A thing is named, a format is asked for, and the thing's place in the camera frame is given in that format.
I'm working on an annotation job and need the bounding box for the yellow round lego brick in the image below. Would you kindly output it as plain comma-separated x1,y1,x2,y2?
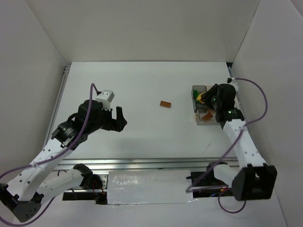
196,92,205,104

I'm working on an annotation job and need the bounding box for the green curved lego brick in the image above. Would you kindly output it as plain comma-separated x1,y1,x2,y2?
192,90,199,102

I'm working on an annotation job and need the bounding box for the brown lego plate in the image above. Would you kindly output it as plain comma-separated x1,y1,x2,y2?
202,113,214,121

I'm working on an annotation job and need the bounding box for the brown lego brick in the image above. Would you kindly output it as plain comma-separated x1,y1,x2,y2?
160,101,171,108

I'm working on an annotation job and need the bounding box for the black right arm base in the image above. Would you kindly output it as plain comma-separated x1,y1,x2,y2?
186,172,227,187

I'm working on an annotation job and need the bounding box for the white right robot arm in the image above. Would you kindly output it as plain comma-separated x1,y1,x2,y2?
201,84,277,201

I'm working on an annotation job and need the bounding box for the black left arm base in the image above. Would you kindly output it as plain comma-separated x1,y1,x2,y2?
72,164,107,190

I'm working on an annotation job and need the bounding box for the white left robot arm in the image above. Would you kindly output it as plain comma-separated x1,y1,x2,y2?
0,100,127,227

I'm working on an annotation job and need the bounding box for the clear transparent bin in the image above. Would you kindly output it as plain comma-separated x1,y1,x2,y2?
195,107,219,125

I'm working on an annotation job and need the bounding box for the white foil board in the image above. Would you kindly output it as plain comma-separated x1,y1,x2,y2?
107,170,195,205

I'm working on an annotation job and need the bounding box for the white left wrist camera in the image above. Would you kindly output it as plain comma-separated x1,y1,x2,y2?
95,90,115,111

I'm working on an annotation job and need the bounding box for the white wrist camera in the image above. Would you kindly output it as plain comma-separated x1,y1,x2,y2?
227,78,239,92
95,90,115,111

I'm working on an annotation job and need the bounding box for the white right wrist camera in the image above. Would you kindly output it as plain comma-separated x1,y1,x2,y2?
227,78,239,92

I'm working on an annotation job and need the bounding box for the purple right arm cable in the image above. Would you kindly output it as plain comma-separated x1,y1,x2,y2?
186,77,269,214

